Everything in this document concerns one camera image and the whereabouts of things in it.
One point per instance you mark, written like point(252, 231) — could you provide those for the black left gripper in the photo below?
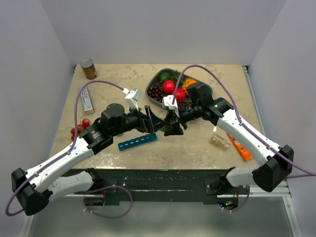
point(155, 122)

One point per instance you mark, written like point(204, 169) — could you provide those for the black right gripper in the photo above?
point(176, 129)

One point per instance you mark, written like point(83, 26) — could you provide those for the green pill bottle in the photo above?
point(166, 129)

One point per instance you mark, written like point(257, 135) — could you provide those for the teal weekly pill organizer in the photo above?
point(137, 141)

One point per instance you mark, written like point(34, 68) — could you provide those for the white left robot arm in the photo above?
point(31, 186)

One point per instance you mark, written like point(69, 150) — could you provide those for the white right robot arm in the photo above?
point(274, 161)

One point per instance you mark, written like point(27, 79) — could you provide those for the red apple front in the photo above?
point(180, 95)

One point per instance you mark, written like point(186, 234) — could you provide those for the red apple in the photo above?
point(180, 95)
point(168, 87)

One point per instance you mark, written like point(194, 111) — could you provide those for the dark red grape bunch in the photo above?
point(156, 94)

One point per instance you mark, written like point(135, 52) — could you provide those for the red apple back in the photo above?
point(168, 87)

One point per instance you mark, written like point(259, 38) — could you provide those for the grey fruit tray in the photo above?
point(174, 77)

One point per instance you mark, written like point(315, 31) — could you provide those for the orange spiky fruit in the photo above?
point(186, 83)

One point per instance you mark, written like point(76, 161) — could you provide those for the clear pill bottle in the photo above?
point(219, 142)

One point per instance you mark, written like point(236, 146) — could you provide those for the green lime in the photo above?
point(163, 77)

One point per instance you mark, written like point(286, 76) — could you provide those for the silver toothpaste box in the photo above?
point(86, 101)

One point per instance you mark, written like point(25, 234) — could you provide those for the red cherry bunch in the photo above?
point(81, 127)

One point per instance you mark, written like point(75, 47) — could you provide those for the orange medicine box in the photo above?
point(243, 152)

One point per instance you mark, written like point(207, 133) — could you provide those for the tin can with fruit label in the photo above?
point(88, 68)

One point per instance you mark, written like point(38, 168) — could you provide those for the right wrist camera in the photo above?
point(169, 103)

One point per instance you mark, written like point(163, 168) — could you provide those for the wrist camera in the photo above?
point(169, 103)
point(132, 97)

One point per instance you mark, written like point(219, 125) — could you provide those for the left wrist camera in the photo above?
point(132, 97)

